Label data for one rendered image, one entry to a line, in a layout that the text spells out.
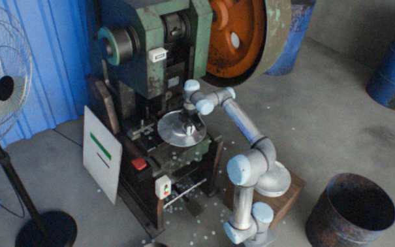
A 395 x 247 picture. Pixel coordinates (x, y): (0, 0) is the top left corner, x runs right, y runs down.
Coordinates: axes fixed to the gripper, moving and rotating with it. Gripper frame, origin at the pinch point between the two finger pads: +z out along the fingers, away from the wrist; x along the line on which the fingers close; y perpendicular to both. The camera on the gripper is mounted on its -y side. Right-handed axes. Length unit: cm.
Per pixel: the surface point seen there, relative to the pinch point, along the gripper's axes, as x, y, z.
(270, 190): -37, -42, 40
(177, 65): -2.2, 17.1, -36.5
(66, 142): 41, 115, 79
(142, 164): 32.5, 0.7, 3.6
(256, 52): -33, -8, -47
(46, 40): 28, 138, -5
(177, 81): -2.5, 17.0, -26.3
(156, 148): 16.3, 10.8, 11.0
